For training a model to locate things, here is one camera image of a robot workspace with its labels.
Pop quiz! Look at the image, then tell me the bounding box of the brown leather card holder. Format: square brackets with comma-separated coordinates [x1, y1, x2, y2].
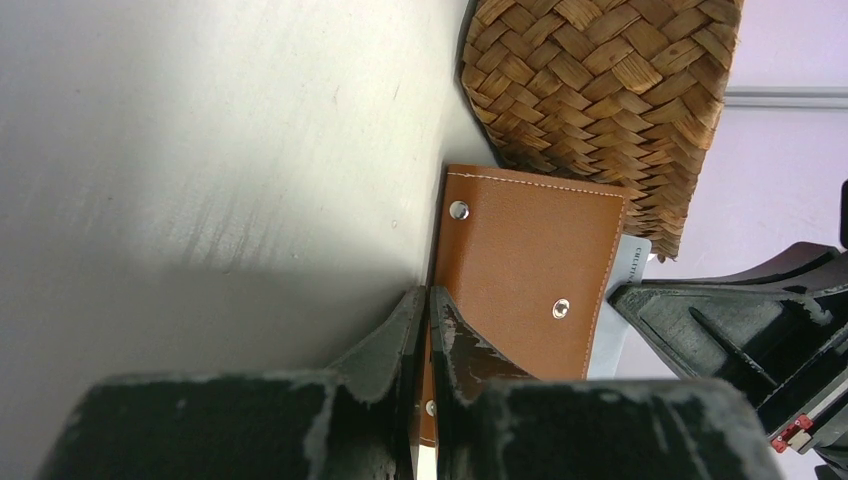
[410, 163, 629, 446]

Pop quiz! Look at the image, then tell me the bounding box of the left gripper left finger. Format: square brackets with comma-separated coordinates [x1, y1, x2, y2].
[37, 287, 426, 479]

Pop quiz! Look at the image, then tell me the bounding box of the brown woven basket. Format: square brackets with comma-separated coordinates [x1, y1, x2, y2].
[460, 0, 743, 259]

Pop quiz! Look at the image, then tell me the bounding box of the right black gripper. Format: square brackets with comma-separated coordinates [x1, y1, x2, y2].
[608, 178, 848, 480]

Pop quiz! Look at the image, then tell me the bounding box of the white credit card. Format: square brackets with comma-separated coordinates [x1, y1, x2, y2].
[587, 235, 652, 380]

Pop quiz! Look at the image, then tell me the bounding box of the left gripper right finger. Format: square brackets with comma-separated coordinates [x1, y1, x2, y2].
[429, 287, 780, 479]

